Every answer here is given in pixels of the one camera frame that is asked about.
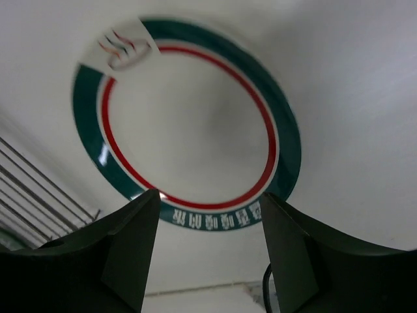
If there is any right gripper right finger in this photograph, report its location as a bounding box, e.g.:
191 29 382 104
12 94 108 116
260 193 416 312

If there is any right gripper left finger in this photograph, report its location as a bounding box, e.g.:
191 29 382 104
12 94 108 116
1 189 160 312

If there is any green red rimmed plate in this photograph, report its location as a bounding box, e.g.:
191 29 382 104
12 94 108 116
72 17 302 231

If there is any grey wire dish rack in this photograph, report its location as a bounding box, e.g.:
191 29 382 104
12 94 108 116
1 138 102 251

